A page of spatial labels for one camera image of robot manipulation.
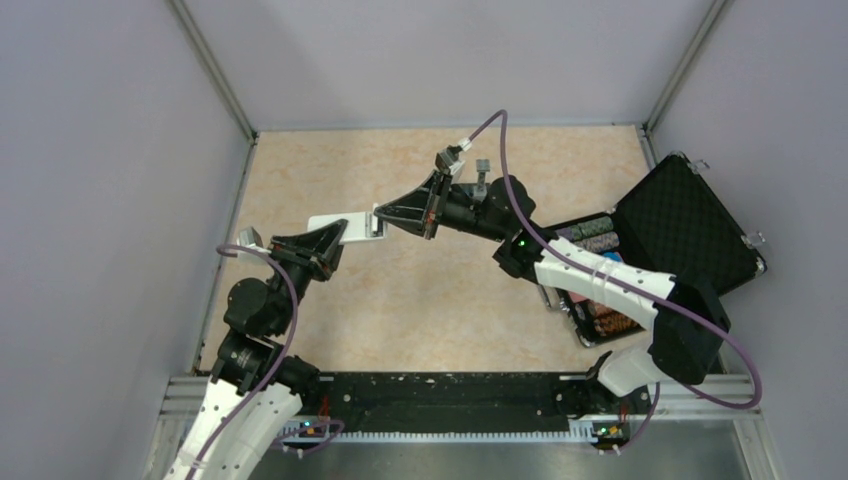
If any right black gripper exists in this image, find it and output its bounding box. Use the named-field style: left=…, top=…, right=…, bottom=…
left=375, top=170, right=509, bottom=243

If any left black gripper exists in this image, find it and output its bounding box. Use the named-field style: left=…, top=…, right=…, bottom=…
left=269, top=218, right=352, bottom=334

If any white remote control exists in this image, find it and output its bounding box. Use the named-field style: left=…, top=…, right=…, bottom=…
left=307, top=204, right=388, bottom=245

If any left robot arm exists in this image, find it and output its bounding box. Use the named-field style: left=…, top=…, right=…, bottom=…
left=164, top=218, right=349, bottom=479

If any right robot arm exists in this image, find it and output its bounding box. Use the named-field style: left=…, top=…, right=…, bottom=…
left=374, top=171, right=729, bottom=412

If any grey lego tower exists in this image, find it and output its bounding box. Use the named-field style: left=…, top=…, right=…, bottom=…
left=472, top=159, right=491, bottom=202

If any black poker chip case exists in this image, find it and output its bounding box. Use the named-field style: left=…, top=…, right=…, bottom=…
left=533, top=151, right=768, bottom=349

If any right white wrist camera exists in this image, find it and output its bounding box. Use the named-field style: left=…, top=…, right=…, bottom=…
left=435, top=146, right=465, bottom=178

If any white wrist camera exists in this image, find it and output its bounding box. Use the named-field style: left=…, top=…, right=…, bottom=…
left=235, top=226, right=270, bottom=255
left=435, top=146, right=465, bottom=178

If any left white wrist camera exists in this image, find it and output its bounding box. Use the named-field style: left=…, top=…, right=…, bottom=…
left=235, top=226, right=270, bottom=255

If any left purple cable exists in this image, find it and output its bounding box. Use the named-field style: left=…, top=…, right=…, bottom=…
left=184, top=243, right=346, bottom=480

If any purple cable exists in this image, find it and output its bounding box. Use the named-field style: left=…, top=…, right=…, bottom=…
left=458, top=109, right=764, bottom=455
left=184, top=243, right=346, bottom=480

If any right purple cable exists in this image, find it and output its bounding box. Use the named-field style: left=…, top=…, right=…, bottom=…
left=458, top=109, right=764, bottom=455

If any chrome case handle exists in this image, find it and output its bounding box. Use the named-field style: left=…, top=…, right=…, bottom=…
left=538, top=285, right=566, bottom=311

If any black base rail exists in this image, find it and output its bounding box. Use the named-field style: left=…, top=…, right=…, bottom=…
left=301, top=372, right=621, bottom=435

